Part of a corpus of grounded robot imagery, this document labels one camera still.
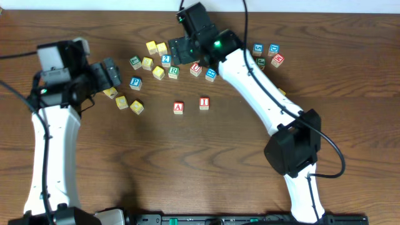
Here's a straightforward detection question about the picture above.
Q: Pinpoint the red A block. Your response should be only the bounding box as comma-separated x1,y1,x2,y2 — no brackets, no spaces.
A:
173,102,184,114

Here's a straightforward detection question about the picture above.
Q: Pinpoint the red I block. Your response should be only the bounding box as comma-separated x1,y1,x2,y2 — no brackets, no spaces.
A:
199,97,210,110

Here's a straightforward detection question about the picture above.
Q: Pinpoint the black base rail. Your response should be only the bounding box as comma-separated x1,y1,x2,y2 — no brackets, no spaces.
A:
123,214,369,225

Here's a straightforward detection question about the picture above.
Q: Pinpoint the yellow block lower middle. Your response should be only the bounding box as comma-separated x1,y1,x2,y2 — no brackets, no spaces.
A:
116,96,128,109

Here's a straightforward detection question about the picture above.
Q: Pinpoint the red M block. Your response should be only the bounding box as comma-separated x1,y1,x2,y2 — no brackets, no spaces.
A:
271,53,285,68

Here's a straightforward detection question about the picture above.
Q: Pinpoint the yellow block lower right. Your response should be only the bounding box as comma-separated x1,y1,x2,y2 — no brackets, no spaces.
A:
130,100,144,115

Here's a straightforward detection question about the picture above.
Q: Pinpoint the blue P block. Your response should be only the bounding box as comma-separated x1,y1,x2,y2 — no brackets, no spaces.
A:
129,77,143,91

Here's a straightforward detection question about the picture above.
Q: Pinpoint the blue 5 block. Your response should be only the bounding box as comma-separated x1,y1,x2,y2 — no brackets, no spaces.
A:
252,43,264,56

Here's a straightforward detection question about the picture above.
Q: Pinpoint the yellow block top left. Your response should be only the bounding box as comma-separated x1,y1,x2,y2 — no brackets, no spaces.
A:
146,41,158,55

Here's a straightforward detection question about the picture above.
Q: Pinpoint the green L block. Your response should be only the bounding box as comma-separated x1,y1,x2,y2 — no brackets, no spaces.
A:
129,56,142,70

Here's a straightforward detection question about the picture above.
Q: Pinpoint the blue D block right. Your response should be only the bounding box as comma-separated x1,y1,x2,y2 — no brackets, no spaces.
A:
267,44,280,57

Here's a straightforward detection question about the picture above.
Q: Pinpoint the yellow block centre left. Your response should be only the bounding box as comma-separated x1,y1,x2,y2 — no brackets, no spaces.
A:
152,66,165,80

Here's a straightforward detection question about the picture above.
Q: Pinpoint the blue 2 block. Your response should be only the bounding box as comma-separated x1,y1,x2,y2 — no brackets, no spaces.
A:
161,54,172,68

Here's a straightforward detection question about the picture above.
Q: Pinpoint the red U block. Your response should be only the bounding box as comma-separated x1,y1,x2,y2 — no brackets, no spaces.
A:
189,62,203,77

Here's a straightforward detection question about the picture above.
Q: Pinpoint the blue H block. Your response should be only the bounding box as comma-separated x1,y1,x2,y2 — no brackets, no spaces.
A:
205,68,217,82

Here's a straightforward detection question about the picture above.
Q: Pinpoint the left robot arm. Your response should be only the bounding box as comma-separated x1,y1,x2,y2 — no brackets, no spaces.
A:
9,38,121,224

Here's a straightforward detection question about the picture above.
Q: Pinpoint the green R block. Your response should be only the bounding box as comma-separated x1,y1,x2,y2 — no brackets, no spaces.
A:
168,66,179,79

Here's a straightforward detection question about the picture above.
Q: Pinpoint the yellow block lower left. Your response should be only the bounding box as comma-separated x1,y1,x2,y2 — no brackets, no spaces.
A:
103,87,118,99

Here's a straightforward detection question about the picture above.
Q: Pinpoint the yellow block beside L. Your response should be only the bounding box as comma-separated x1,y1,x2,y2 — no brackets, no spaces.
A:
142,57,154,71

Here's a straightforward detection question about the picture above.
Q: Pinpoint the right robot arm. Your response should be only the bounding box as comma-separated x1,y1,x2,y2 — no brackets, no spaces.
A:
169,2,325,224

